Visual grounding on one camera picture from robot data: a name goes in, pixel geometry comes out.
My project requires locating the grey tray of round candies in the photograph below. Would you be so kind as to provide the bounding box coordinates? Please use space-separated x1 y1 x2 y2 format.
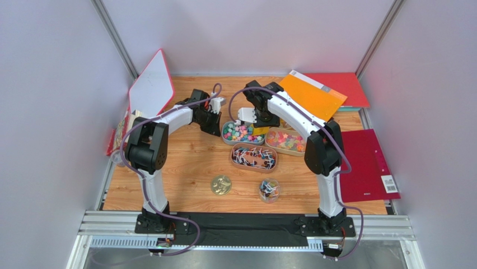
221 121 265 145

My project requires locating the beige tray of star candies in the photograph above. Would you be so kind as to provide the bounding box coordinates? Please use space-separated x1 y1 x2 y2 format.
265 127 306 157

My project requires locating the gold round lid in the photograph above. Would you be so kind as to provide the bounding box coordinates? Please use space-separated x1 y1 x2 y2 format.
211 175 232 196

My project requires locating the yellow plastic scoop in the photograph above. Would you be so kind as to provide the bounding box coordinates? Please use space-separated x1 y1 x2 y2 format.
252 127 270 136

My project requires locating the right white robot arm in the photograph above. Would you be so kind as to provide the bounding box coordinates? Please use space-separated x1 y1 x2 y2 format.
237 80 349 227

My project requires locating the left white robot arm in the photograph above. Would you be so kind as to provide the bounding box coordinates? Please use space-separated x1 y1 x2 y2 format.
122 89 225 226

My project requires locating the beige tray of popsicle candies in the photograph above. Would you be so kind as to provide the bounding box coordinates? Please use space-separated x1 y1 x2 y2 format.
279 119 293 129

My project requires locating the orange folder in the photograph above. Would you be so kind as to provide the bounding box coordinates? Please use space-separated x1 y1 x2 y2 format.
279 70 348 121

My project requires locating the clear glass jar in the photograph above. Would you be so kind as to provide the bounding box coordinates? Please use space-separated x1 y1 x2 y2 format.
258 178 280 203

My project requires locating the teal book under folder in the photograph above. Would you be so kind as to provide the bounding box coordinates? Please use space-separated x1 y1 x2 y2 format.
338 106 361 112

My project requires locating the stack of books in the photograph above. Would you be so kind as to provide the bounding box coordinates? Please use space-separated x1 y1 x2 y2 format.
106 110 143 156

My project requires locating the red folder at back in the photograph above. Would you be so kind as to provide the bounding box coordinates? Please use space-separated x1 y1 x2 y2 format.
305 72 371 108

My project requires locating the clear plastic cup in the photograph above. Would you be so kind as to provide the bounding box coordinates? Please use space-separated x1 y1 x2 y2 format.
110 150 125 167

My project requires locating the dark red folder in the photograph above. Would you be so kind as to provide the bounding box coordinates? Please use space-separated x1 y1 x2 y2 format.
340 129 401 203

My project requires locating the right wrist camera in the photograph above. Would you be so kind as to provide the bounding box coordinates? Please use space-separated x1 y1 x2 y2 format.
237 108 257 124

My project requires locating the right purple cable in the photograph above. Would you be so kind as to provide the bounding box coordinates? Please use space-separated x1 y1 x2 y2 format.
228 86 364 261

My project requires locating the purple cable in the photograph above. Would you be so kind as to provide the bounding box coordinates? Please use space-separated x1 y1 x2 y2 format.
228 86 364 261
119 82 223 257

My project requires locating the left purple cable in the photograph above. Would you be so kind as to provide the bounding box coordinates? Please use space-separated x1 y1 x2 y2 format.
119 82 223 257

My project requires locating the white board with red frame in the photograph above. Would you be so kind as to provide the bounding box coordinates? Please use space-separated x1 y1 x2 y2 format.
128 49 175 118

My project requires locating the aluminium rail frame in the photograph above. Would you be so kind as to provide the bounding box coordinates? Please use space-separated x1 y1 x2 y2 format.
68 211 424 268

